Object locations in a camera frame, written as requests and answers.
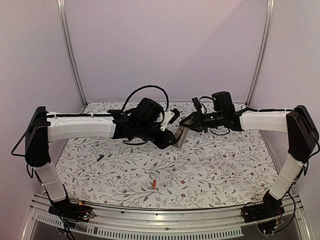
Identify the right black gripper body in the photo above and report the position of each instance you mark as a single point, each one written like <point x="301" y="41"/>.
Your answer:
<point x="196" y="120"/>

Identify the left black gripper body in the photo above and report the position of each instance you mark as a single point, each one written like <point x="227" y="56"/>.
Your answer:
<point x="157" y="141"/>

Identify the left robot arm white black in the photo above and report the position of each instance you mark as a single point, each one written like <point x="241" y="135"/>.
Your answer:
<point x="147" y="121"/>

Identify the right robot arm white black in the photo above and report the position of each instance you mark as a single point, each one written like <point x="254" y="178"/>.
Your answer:
<point x="303" y="138"/>

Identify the orange battery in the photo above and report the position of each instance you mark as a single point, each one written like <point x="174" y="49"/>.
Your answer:
<point x="154" y="184"/>

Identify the floral patterned table mat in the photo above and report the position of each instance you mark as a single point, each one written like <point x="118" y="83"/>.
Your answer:
<point x="219" y="168"/>

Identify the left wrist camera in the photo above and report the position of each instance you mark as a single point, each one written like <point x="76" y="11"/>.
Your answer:
<point x="168" y="117"/>

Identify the aluminium front rail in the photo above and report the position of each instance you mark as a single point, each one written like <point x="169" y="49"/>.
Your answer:
<point x="127" y="223"/>

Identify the right aluminium frame post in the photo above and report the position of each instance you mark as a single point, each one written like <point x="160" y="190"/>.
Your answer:
<point x="270" y="5"/>

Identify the aluminium frame post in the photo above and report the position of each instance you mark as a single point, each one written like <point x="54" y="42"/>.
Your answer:
<point x="270" y="5"/>
<point x="62" y="11"/>

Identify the left aluminium frame post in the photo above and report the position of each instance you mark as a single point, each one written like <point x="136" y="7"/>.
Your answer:
<point x="62" y="11"/>

